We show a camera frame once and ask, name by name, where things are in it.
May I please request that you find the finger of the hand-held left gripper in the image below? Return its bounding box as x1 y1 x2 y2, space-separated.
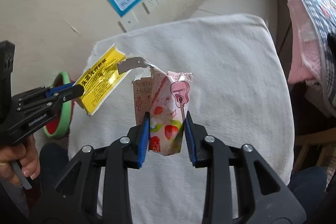
56 85 85 104
46 83 76 97

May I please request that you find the pink bed sheet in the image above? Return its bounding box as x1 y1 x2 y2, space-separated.
287 0 332 86

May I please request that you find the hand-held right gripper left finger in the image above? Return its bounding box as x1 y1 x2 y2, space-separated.
29 112 151 224

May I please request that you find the person's right leg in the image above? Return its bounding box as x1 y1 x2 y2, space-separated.
289 166 328 193

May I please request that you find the person's left hand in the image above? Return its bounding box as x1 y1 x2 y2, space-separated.
0 135 41 184

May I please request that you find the person's leg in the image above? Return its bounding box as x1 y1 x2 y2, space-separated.
289 166 328 193
39 143 70 188

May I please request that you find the red basin with green rim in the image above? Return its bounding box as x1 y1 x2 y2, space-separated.
43 72 76 140

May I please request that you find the white wall jack plate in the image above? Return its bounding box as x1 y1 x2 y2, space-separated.
118 17 138 32

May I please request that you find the person's left leg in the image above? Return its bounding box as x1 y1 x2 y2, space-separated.
39 143 70 188

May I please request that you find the wooden chair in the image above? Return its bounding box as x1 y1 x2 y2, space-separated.
291 132 336 175

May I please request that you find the white towel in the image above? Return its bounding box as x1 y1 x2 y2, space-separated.
68 13 295 224

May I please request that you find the pink strawberry carton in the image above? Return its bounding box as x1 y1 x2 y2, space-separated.
131 69 194 156

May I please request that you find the white wall socket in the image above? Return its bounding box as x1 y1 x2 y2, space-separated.
142 0 159 13

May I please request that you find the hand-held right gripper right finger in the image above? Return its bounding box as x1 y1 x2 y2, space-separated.
184 111 307 224

